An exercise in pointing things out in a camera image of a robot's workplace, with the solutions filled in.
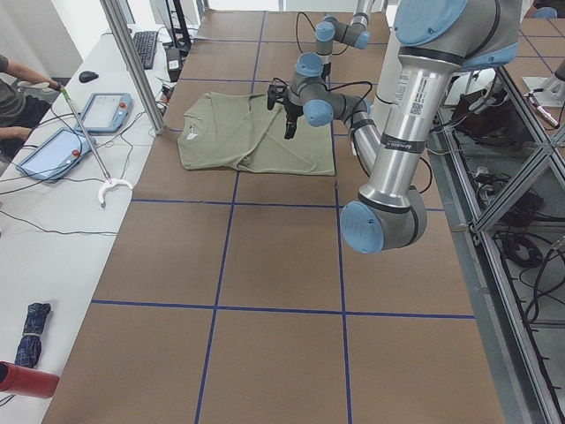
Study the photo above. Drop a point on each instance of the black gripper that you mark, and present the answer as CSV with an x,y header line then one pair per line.
x,y
292,109

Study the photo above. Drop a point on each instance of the green long-sleeve shirt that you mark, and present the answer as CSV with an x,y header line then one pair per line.
x,y
239,132

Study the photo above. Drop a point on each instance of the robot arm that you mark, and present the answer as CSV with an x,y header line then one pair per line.
x,y
430,42
331,30

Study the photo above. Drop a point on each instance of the black keyboard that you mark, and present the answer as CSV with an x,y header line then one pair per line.
x,y
145,43

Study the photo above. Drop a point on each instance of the blue teach pendant far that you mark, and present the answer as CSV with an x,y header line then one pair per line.
x,y
105,113

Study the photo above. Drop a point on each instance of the blue teach pendant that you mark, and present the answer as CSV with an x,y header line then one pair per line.
x,y
55,156
105,113

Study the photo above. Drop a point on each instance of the reacher grabber tool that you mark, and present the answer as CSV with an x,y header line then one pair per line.
x,y
109,182

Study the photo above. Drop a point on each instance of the black computer mouse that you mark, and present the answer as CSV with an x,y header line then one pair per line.
x,y
87,76

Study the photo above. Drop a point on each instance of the blue teach pendant near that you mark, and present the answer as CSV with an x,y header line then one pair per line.
x,y
55,156

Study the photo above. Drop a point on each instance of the seated person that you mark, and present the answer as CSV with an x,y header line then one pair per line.
x,y
20,113

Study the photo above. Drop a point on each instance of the folded dark blue umbrella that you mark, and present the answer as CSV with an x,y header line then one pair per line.
x,y
29,348

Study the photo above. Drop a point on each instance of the red bottle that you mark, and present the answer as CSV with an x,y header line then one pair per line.
x,y
27,381

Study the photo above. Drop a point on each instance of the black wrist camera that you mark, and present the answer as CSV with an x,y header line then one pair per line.
x,y
276,94

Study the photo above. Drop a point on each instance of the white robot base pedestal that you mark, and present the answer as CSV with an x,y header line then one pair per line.
x,y
386,88

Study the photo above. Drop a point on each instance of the aluminium frame post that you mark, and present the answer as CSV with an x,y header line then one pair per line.
x,y
120,31

